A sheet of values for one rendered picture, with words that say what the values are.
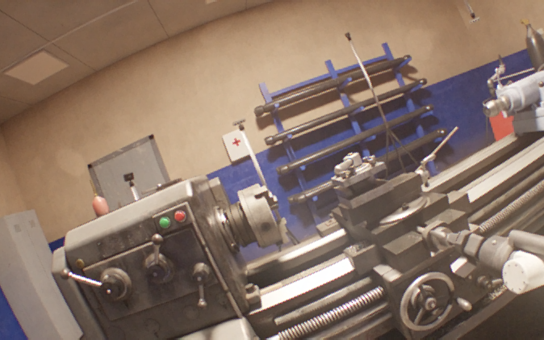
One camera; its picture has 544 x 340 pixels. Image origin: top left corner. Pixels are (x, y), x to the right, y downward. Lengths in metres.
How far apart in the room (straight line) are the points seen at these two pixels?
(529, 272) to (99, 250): 1.17
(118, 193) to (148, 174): 0.54
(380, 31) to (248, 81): 2.24
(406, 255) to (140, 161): 3.88
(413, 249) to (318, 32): 4.08
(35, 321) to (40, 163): 2.28
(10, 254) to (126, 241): 3.39
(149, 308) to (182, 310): 0.12
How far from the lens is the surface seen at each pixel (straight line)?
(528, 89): 1.96
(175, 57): 4.60
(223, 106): 4.32
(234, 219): 1.19
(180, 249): 1.03
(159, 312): 1.15
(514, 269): 0.65
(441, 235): 0.91
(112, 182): 4.61
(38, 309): 4.44
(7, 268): 4.50
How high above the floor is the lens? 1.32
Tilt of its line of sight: 3 degrees down
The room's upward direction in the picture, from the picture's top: 22 degrees counter-clockwise
